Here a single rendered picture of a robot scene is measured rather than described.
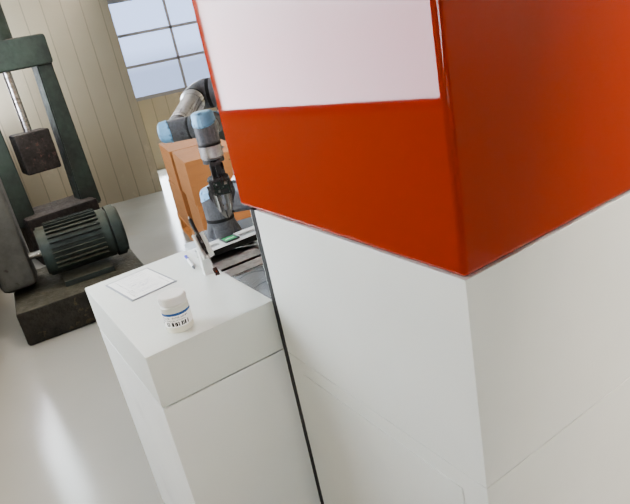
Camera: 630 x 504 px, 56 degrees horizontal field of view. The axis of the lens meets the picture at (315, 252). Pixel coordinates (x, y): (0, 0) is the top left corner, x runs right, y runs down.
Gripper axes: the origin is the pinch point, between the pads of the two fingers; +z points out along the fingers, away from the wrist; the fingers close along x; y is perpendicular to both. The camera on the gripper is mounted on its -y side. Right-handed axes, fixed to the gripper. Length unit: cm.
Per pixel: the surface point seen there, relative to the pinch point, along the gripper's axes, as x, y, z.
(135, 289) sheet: -33.0, 25.1, 9.0
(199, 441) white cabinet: -23, 68, 38
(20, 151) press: -151, -371, 2
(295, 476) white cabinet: -2, 60, 65
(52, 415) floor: -109, -86, 105
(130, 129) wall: -69, -548, 22
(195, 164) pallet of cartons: -6, -236, 24
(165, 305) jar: -22, 62, 1
